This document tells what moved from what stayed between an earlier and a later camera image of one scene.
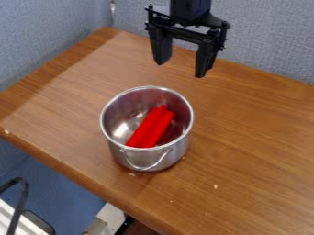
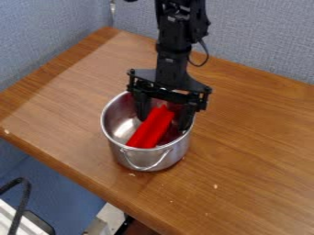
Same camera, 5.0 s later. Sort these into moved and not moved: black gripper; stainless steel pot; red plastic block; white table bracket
Moved: black gripper
Not moved: white table bracket; red plastic block; stainless steel pot
